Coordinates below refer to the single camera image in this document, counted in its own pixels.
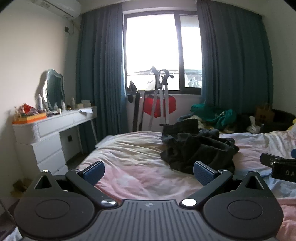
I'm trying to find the cardboard box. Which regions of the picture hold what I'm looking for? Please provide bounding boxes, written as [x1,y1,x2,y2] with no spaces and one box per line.
[10,178,33,198]

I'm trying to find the green cloth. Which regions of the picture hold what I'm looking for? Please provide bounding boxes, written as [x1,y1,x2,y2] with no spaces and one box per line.
[190,103,237,129]

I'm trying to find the wavy framed vanity mirror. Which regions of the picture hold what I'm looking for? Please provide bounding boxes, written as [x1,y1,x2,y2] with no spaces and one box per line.
[35,69,66,111]

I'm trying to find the black framed window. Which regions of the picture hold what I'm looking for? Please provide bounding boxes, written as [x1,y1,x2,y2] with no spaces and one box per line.
[123,13,203,95]

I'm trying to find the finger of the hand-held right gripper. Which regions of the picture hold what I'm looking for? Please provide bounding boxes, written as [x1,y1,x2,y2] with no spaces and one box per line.
[260,153,296,167]

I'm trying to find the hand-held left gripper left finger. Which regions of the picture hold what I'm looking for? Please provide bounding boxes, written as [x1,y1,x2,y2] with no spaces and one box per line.
[34,161,117,208]

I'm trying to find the brown paper bag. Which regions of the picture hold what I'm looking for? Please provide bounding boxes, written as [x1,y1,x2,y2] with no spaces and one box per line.
[255,104,275,127]

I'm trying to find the bed with pastel duvet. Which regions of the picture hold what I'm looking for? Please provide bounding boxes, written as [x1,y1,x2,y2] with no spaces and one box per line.
[75,128,296,241]

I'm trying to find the beige box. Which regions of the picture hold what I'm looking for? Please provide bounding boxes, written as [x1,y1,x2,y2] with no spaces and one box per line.
[76,99,93,109]

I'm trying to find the orange box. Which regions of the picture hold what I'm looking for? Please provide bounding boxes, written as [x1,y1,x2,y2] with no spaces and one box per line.
[12,113,47,125]

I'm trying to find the white air conditioner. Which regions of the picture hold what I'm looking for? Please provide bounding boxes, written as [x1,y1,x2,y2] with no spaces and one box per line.
[30,0,82,19]

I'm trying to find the cream cloth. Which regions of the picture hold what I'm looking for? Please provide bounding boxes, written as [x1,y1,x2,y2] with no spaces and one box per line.
[177,113,232,133]

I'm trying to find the silver tripod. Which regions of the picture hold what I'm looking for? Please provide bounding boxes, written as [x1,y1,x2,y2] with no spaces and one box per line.
[148,66,175,131]

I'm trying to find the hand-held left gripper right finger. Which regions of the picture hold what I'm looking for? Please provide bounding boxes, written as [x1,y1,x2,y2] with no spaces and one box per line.
[181,161,264,207]

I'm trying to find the black armchair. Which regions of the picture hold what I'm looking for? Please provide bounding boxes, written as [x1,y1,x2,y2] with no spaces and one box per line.
[236,109,296,134]

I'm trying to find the black pants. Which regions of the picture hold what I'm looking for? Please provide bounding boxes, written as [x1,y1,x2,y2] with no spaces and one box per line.
[160,119,240,175]

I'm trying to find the teal curtain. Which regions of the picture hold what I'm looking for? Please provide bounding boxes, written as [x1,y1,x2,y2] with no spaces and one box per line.
[75,4,128,155]
[196,0,270,114]

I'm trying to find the white dressing table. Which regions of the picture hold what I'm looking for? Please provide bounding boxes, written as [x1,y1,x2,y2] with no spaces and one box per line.
[12,106,98,177]

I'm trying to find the black upright stand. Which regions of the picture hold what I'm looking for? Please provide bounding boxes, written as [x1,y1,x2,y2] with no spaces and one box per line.
[127,80,142,132]

